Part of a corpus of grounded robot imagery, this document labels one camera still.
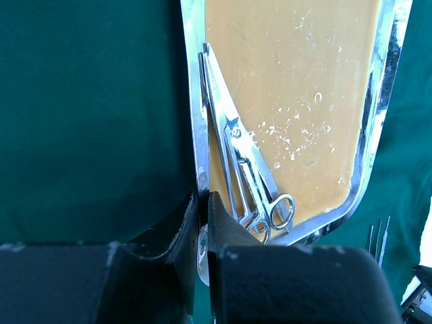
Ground steel tweezers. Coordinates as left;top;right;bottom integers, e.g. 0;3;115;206
367;216;391;268

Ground steel tray with orange liner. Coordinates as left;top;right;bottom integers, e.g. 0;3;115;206
180;0;413;288

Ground green surgical cloth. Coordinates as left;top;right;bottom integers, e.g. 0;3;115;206
1;1;431;300

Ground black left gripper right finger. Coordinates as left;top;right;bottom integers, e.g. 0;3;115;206
207;192;401;323

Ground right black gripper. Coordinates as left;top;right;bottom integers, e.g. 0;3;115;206
401;265;431;323

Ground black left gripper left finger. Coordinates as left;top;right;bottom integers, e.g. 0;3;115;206
1;192;198;323

